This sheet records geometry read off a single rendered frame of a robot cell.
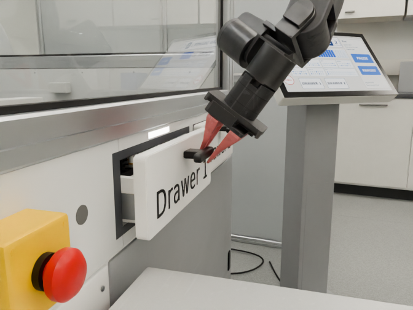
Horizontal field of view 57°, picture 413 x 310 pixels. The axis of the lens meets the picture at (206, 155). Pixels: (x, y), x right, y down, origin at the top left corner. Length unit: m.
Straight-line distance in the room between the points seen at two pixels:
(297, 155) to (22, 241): 1.29
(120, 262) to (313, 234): 1.16
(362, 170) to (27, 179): 3.32
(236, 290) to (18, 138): 0.31
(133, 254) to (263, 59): 0.33
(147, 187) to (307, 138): 1.06
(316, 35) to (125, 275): 0.42
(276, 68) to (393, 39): 3.66
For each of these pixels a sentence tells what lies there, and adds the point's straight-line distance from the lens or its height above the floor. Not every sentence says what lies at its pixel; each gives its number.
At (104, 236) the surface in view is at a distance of 0.49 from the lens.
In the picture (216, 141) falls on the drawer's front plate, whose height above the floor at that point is 0.88.
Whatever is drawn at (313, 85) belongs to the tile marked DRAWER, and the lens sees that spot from 1.35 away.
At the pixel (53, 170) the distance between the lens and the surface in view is 0.39.
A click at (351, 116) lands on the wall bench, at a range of 3.48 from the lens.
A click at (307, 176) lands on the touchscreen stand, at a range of 1.50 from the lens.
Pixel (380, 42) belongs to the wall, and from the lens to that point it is 4.19.
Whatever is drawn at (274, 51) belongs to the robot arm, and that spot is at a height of 1.06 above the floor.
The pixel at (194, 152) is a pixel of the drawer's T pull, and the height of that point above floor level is 0.91.
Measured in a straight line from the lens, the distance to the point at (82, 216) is 0.44.
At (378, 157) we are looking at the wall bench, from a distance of 3.53.
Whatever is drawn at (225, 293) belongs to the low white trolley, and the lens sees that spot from 0.50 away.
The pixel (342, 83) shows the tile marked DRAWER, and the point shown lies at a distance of 1.45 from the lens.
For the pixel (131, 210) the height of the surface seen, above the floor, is 0.85.
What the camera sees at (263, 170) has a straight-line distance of 2.32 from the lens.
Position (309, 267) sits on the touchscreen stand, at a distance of 1.66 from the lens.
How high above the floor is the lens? 1.02
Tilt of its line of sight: 11 degrees down
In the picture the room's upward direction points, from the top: straight up
